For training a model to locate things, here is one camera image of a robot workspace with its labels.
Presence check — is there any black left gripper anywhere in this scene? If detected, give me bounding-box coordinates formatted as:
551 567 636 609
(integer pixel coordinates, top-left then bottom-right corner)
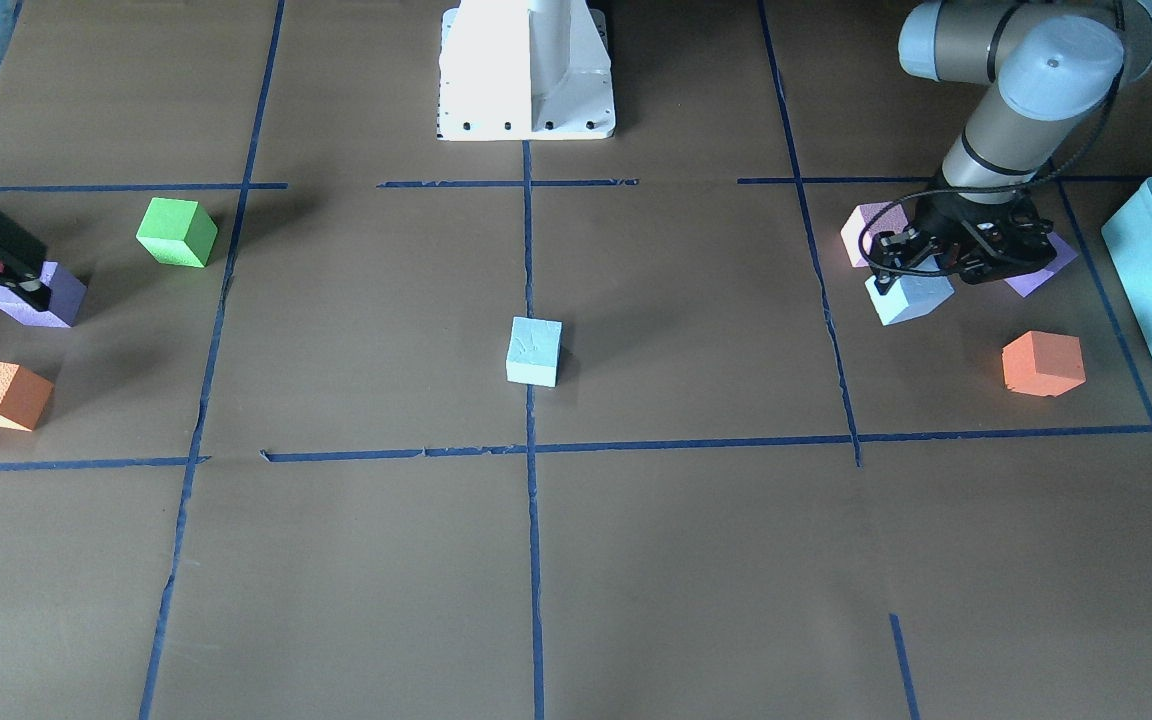
872 190 1056 287

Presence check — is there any light blue block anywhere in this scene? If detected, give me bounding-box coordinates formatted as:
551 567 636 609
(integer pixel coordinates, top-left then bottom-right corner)
864 275 955 325
506 316 563 388

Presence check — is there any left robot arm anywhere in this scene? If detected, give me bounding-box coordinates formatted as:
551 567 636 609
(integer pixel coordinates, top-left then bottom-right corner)
861 1 1152 293

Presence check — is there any purple foam block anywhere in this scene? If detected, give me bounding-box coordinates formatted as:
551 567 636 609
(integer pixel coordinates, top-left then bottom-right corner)
0 262 88 328
1005 232 1079 300

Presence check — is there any pink foam block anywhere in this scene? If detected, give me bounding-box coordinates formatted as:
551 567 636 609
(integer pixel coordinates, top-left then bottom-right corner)
838 202 909 268

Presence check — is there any green foam block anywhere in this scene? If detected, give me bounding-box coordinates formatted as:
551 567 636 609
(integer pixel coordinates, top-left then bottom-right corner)
134 197 218 268

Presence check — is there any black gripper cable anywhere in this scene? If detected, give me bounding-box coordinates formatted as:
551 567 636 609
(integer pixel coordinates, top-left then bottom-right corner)
856 0 1134 276

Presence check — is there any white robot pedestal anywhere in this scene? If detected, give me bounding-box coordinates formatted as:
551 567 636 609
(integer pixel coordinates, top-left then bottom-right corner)
435 1 617 142

